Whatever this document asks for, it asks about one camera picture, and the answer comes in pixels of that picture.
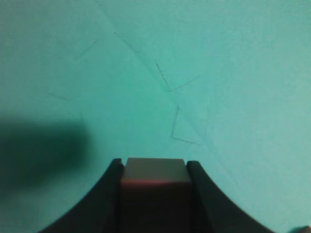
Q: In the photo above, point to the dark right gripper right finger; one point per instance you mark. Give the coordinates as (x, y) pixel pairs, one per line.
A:
(211, 209)

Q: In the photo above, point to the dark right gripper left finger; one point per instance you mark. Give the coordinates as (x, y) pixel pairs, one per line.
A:
(97, 211)

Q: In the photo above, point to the pink cube column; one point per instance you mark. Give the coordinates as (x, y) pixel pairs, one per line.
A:
(157, 196)

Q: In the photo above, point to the green cloth backdrop and cover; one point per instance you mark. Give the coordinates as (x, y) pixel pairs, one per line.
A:
(223, 82)

